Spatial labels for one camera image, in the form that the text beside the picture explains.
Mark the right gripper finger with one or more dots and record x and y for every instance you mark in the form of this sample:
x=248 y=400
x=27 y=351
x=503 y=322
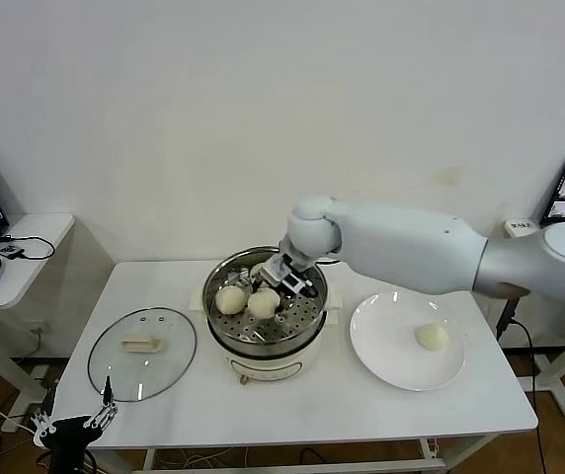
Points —
x=256 y=284
x=286 y=296

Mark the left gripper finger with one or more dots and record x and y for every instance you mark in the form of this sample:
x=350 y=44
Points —
x=44 y=422
x=106 y=410

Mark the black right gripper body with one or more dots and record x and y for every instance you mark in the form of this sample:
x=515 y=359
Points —
x=276 y=270

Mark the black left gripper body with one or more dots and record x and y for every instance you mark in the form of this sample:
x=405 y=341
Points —
x=72 y=429

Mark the round glass pot lid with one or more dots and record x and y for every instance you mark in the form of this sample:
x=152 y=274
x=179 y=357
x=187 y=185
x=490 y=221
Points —
x=164 y=365

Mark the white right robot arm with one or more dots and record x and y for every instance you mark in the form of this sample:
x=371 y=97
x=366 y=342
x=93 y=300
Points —
x=411 y=247

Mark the stainless steel steamer basket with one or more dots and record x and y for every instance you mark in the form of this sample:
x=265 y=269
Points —
x=292 y=321

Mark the cream electric cooker pot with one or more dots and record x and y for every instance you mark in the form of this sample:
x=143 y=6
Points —
x=267 y=368

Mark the white round plate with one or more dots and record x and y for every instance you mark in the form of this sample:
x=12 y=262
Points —
x=391 y=355

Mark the small usb adapter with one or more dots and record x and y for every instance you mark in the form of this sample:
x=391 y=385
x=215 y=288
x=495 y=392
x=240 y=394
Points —
x=10 y=251

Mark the white label sticker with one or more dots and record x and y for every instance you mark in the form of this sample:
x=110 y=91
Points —
x=522 y=227

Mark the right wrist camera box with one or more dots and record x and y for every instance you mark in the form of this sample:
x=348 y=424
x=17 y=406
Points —
x=295 y=284

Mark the white wall socket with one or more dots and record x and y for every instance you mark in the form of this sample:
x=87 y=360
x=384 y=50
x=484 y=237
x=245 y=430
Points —
x=38 y=328

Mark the white metal table frame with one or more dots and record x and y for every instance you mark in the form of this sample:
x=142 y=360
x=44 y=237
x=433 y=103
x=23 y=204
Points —
x=361 y=465

